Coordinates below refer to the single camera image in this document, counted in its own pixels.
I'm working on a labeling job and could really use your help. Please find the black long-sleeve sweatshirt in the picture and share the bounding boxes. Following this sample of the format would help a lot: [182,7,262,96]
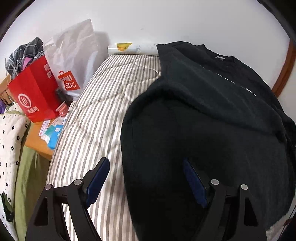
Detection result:
[121,42,295,240]

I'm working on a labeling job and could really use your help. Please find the plaid clothes in red bag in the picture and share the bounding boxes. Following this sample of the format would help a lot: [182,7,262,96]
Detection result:
[6,37,45,80]

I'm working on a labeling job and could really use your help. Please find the green blanket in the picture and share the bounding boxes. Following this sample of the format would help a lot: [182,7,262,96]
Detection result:
[15,146,50,240]

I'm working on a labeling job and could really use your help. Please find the wooden bedside table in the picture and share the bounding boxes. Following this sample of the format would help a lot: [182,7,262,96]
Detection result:
[1,75,53,161]

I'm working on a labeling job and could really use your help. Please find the blue and white packets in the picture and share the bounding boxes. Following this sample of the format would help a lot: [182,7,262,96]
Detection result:
[38,116,66,150]

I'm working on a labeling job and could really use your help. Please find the white floral quilt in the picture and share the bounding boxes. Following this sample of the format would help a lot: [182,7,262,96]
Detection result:
[1,103,30,240]

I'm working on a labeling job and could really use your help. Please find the striped mattress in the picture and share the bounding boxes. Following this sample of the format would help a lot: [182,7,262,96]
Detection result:
[48,55,161,240]

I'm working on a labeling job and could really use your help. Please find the red paper shopping bag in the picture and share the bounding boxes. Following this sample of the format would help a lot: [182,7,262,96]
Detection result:
[8,56,61,123]

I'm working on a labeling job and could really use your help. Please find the white Miniso plastic bag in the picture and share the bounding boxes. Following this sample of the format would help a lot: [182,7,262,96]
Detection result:
[43,19,102,98]

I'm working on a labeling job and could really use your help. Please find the rolled duck-print sheet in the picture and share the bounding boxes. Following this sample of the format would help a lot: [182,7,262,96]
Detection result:
[107,42,159,56]

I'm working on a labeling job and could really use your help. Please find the brown wooden door frame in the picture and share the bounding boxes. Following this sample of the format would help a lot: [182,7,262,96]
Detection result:
[272,39,295,98]

